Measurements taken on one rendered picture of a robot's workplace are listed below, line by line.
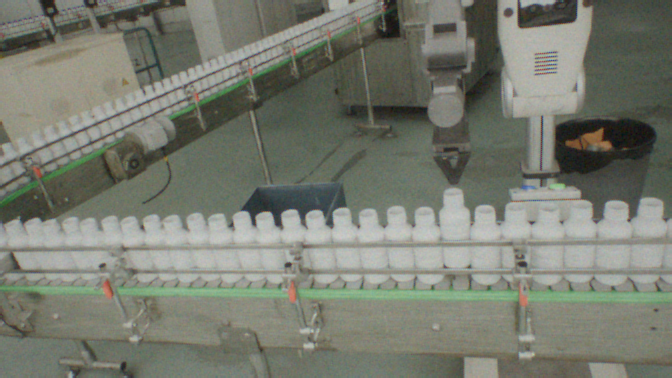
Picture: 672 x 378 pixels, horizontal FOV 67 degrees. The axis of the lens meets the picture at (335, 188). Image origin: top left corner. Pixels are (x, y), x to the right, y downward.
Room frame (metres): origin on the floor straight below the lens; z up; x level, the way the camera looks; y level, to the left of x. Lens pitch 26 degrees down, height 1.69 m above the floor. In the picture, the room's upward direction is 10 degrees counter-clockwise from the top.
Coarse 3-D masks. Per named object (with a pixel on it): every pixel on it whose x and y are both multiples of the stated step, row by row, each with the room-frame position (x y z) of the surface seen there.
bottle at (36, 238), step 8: (24, 224) 1.17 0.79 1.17; (32, 224) 1.16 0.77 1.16; (40, 224) 1.17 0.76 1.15; (32, 232) 1.16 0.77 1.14; (40, 232) 1.16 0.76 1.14; (32, 240) 1.15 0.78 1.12; (40, 240) 1.15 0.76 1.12; (40, 256) 1.15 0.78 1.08; (48, 256) 1.15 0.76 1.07; (40, 264) 1.15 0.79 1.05; (48, 264) 1.15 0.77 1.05
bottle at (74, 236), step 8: (64, 224) 1.13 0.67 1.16; (72, 224) 1.13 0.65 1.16; (72, 232) 1.12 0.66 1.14; (80, 232) 1.13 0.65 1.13; (64, 240) 1.13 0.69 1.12; (72, 240) 1.11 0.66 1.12; (80, 240) 1.12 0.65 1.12; (72, 256) 1.12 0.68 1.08; (80, 256) 1.11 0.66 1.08; (80, 264) 1.11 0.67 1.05; (88, 264) 1.11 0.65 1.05
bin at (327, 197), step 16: (256, 192) 1.59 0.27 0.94; (272, 192) 1.60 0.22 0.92; (288, 192) 1.58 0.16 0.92; (304, 192) 1.56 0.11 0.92; (320, 192) 1.54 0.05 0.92; (336, 192) 1.53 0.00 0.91; (240, 208) 1.46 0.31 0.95; (256, 208) 1.56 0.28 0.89; (272, 208) 1.60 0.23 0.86; (288, 208) 1.58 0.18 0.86; (304, 208) 1.57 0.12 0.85; (320, 208) 1.55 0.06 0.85; (336, 208) 1.41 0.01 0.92; (256, 224) 1.53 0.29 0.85
